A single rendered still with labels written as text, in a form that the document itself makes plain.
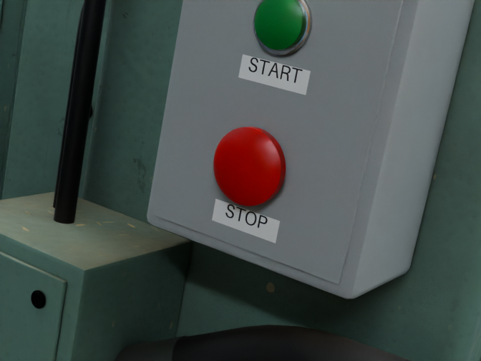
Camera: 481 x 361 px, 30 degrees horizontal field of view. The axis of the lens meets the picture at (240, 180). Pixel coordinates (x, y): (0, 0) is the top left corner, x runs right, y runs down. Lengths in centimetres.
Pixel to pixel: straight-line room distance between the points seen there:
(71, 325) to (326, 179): 13
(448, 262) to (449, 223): 2
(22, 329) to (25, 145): 18
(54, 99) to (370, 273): 27
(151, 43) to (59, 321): 14
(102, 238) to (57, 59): 16
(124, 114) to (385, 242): 17
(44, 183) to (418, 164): 27
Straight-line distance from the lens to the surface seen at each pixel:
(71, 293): 39
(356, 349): 36
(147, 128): 45
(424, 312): 39
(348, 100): 33
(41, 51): 55
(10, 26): 59
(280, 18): 33
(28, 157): 57
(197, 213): 36
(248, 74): 35
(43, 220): 43
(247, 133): 34
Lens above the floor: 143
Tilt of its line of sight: 13 degrees down
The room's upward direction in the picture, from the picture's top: 11 degrees clockwise
